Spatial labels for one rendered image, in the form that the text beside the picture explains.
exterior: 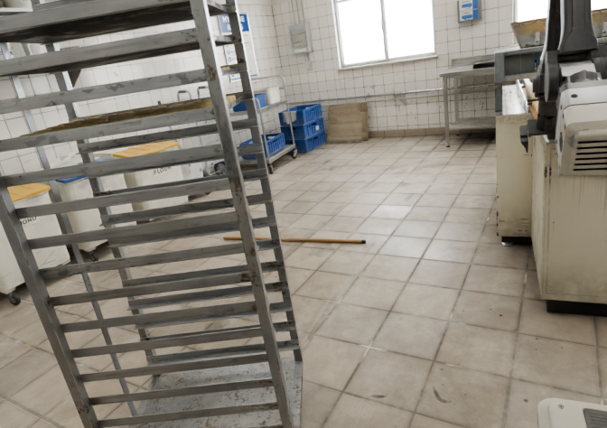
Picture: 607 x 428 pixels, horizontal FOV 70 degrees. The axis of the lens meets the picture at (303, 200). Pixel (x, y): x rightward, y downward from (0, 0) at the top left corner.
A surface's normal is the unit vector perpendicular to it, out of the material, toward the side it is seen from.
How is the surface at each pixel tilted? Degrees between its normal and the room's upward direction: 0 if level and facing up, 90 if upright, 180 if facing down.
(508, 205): 90
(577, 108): 30
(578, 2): 66
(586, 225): 90
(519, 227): 90
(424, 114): 90
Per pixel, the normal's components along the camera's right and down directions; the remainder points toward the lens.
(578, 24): -0.40, -0.06
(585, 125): -0.37, 0.35
